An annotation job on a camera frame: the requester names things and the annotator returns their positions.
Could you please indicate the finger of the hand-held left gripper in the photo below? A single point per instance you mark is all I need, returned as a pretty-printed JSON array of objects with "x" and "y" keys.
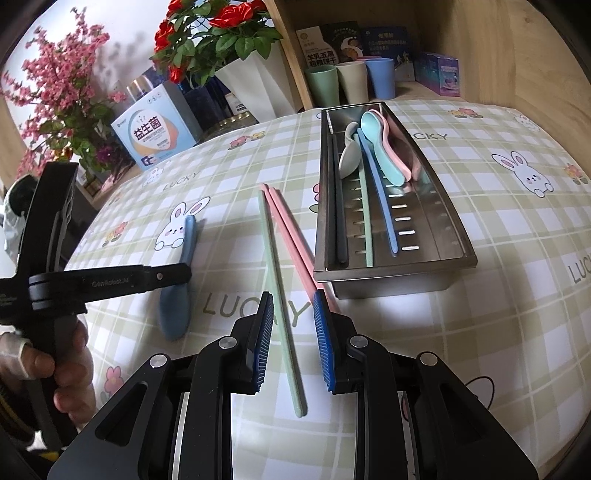
[
  {"x": 51, "y": 217},
  {"x": 138, "y": 279}
]

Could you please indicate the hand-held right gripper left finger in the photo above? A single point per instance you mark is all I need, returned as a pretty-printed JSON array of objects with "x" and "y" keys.
[{"x": 261, "y": 341}]

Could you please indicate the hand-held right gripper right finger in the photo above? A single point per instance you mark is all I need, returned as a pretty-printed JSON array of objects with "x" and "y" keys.
[{"x": 323, "y": 341}]

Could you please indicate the green chopstick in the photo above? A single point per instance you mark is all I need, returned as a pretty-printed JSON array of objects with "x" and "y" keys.
[
  {"x": 366, "y": 230},
  {"x": 288, "y": 360}
]

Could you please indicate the blue spoon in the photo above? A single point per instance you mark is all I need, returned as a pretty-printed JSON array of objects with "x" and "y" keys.
[{"x": 175, "y": 314}]

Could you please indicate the pink chopstick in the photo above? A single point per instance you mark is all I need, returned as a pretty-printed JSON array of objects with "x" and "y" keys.
[
  {"x": 287, "y": 230},
  {"x": 299, "y": 233}
]

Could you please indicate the blue chopstick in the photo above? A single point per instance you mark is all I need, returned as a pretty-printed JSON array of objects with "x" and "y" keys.
[{"x": 385, "y": 207}]

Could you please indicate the stainless steel utensil tray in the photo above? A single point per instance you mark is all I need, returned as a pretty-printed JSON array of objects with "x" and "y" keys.
[{"x": 429, "y": 217}]

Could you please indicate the beige spoon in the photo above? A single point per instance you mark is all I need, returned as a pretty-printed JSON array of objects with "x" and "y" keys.
[{"x": 349, "y": 161}]

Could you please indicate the pink spoon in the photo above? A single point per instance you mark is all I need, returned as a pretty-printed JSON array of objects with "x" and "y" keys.
[{"x": 401, "y": 161}]

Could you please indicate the teal spoon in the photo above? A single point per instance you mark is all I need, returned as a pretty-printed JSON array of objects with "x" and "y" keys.
[{"x": 371, "y": 124}]

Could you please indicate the person's left hand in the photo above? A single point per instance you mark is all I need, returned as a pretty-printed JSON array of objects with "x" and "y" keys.
[{"x": 74, "y": 364}]

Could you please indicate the black chopstick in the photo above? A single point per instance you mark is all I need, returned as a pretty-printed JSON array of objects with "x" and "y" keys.
[
  {"x": 331, "y": 207},
  {"x": 340, "y": 230}
]

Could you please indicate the white and blue supplement box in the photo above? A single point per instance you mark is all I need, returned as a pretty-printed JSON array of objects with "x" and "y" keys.
[{"x": 152, "y": 134}]

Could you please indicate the pink blossom artificial tree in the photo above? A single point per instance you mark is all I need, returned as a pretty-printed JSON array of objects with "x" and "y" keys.
[{"x": 60, "y": 83}]

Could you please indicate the silver and blue box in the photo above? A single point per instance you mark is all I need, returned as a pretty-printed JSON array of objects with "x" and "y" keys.
[{"x": 143, "y": 87}]

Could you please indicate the checked rabbit table mat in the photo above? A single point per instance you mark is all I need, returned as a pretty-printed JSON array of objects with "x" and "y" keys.
[{"x": 485, "y": 277}]

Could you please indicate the gold patterned tray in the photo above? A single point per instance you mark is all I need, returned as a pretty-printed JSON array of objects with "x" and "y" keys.
[{"x": 231, "y": 123}]

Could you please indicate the dark blue box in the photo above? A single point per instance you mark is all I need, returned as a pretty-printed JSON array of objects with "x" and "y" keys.
[{"x": 203, "y": 104}]

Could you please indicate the white faceted vase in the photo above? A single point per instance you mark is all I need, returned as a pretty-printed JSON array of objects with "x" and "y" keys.
[{"x": 263, "y": 83}]

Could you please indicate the red rose bouquet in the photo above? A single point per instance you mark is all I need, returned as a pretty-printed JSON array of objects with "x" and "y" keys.
[{"x": 221, "y": 37}]

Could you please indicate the green cup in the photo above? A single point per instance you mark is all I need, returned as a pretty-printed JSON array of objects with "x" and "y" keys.
[{"x": 323, "y": 87}]

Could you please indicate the beige cup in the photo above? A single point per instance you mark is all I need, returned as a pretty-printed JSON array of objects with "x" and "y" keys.
[{"x": 352, "y": 83}]

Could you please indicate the blue cup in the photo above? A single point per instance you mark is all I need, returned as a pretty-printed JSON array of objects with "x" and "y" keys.
[{"x": 381, "y": 78}]

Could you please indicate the wooden shelf unit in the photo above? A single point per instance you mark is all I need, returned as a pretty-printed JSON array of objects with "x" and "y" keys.
[{"x": 288, "y": 46}]

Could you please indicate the pink cup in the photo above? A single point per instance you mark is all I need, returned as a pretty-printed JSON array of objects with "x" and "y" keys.
[{"x": 369, "y": 58}]

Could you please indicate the purple box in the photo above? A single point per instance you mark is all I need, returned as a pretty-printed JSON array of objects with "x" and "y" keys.
[{"x": 438, "y": 76}]

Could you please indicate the white and green box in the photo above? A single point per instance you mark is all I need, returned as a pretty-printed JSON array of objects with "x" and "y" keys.
[{"x": 314, "y": 46}]

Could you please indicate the dark illustrated box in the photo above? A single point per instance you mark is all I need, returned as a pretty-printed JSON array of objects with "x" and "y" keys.
[{"x": 344, "y": 41}]

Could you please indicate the blue illustrated box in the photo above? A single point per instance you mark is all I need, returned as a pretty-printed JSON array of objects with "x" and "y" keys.
[{"x": 385, "y": 41}]

